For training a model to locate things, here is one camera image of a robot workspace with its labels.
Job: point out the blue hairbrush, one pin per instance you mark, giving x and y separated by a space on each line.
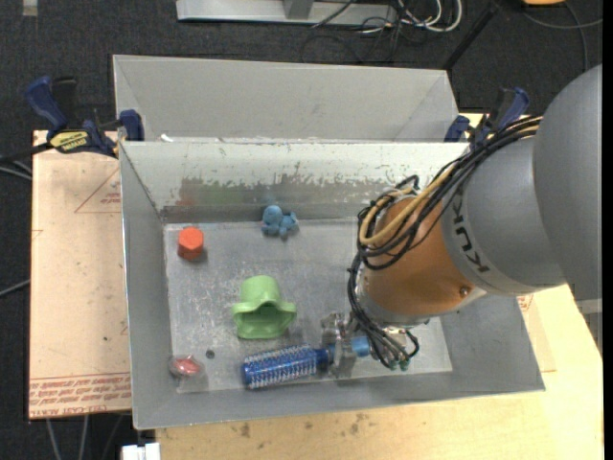
282 366

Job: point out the brown cardboard board red print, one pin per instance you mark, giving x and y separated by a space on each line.
76 276

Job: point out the blue toy animal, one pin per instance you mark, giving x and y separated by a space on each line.
277 221

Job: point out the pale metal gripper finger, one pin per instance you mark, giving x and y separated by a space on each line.
345 363
337 328

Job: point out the grey metal bin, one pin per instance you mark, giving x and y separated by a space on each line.
306 276

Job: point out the orange-red hexagonal block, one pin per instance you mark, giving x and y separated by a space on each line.
190 243

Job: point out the green plastic cup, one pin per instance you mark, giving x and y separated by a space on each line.
261 312

